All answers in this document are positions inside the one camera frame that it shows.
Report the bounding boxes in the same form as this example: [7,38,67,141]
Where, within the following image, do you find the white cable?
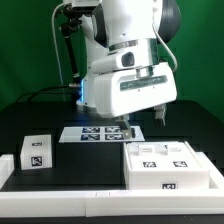
[50,2,73,102]

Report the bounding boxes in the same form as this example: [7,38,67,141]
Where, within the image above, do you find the black cable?
[15,83,82,103]

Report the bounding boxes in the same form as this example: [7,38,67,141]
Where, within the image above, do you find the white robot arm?
[63,0,180,139]

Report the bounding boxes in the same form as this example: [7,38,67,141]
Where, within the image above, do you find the white cabinet body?
[123,141,210,190]

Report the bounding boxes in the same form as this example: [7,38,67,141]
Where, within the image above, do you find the white cabinet top block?
[20,135,52,170]

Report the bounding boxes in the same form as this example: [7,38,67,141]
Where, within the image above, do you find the white marker base plate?
[59,126,144,143]

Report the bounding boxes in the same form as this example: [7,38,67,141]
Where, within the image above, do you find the white cabinet door panel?
[128,142,167,169]
[163,142,200,169]

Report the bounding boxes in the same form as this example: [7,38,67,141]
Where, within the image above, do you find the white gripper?
[94,62,177,139]

